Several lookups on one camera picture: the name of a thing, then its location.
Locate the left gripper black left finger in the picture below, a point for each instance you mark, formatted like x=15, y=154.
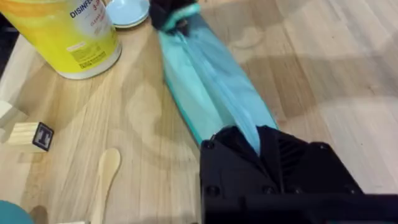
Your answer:
x=230, y=168

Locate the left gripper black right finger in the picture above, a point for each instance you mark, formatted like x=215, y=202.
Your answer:
x=311, y=168

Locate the wooden spoon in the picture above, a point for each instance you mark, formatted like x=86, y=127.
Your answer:
x=104, y=183

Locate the pale wooden block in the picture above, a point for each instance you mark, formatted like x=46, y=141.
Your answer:
x=4, y=112

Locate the light blue soft zip bag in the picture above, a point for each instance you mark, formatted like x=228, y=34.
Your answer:
x=205, y=81

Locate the teal round dish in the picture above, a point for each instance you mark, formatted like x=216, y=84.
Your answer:
x=12, y=214

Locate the yellow wipes canister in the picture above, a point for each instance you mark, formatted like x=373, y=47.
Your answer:
x=71, y=34

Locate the wooden letter stamp block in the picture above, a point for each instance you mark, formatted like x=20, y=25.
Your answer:
x=31, y=137

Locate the light blue plate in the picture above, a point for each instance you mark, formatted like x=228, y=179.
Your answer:
x=127, y=11

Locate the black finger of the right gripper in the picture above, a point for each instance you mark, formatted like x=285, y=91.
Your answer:
x=160, y=11
x=183, y=27

